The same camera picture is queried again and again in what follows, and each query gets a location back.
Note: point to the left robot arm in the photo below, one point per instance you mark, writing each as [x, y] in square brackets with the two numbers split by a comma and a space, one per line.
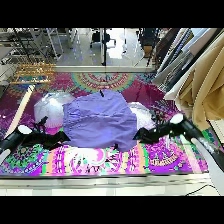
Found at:
[13, 138]

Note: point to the beige garment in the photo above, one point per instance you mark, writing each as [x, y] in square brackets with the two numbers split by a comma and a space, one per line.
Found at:
[206, 86]

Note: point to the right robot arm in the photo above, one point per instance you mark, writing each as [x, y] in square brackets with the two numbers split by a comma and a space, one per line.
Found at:
[191, 131]

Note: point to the silver frame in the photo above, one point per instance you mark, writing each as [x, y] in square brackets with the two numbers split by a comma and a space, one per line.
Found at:
[100, 186]

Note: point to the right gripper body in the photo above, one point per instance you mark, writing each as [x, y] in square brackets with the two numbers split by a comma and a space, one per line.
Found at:
[148, 135]

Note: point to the purple garment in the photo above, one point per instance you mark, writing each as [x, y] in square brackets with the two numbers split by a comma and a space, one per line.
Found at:
[100, 120]

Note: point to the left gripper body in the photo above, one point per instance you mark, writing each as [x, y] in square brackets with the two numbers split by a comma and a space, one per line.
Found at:
[50, 140]

